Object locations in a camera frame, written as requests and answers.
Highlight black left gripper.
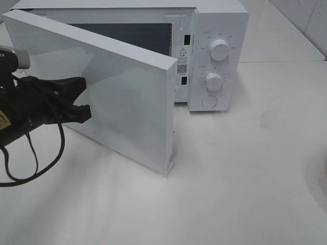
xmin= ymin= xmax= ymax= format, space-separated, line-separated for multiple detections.
xmin=10 ymin=76 xmax=91 ymax=128

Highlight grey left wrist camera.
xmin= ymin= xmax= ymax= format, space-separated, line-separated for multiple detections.
xmin=1 ymin=45 xmax=30 ymax=75

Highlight white timer knob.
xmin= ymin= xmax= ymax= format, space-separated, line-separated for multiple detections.
xmin=205 ymin=72 xmax=224 ymax=91

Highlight white microwave door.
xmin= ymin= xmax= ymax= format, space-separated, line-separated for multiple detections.
xmin=3 ymin=10 xmax=176 ymax=174

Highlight round white door button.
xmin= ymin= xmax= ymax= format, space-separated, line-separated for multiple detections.
xmin=202 ymin=95 xmax=218 ymax=108

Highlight white microwave oven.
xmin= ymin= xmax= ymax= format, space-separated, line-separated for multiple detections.
xmin=9 ymin=1 xmax=249 ymax=111

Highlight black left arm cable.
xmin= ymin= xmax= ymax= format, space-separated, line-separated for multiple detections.
xmin=0 ymin=76 xmax=66 ymax=188

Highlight upper white power knob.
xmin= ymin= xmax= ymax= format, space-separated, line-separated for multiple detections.
xmin=208 ymin=37 xmax=230 ymax=61

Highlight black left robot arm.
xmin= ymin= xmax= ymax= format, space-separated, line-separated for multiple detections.
xmin=1 ymin=76 xmax=91 ymax=146

